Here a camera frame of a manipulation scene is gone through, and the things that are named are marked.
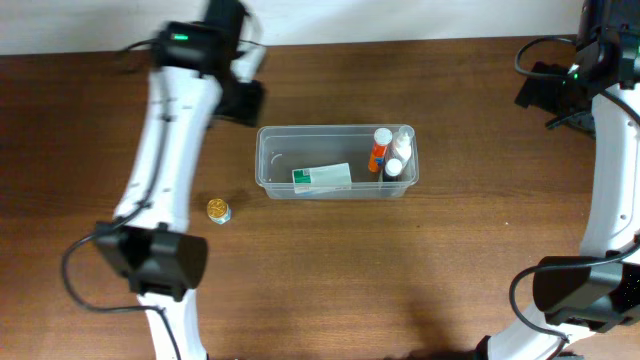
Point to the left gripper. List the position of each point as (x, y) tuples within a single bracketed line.
[(250, 111)]

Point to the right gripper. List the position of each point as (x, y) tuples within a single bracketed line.
[(538, 92)]

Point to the small gold-lid jar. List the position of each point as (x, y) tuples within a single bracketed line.
[(218, 211)]

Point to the orange tube white cap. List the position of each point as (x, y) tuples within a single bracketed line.
[(382, 138)]

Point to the white spray bottle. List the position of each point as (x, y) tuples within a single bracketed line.
[(401, 147)]

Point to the black bottle white cap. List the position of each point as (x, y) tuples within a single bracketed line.
[(392, 170)]

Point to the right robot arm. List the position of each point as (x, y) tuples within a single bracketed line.
[(565, 299)]

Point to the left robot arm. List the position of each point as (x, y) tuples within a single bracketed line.
[(199, 72)]

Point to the clear plastic container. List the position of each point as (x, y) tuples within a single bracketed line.
[(286, 154)]

